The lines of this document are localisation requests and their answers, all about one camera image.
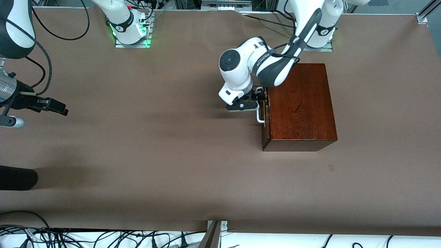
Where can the black cylindrical object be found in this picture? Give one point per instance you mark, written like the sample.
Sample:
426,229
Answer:
17,177

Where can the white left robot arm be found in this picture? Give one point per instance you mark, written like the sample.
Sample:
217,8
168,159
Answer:
237,75

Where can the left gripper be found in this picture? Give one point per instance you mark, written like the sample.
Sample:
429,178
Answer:
259,94

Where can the dark brown wooden cabinet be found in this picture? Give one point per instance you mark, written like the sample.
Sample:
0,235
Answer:
303,110

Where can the aluminium frame bar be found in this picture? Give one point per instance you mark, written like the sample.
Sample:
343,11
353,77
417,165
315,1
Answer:
225,3

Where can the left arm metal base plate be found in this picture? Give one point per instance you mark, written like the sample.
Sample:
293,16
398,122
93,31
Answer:
320,49

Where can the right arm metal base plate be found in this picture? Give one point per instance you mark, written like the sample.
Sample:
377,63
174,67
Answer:
132,45

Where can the grey metal camera post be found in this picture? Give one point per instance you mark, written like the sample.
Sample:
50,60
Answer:
212,237

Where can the aluminium frame rail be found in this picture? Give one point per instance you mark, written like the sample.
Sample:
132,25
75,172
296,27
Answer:
1,62

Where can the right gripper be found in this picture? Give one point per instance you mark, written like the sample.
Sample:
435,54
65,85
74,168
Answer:
23,99

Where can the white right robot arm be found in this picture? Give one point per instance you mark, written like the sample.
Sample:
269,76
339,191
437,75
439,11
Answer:
120,20

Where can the brown table cover sheet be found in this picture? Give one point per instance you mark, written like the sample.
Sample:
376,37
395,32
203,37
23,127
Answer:
172,155

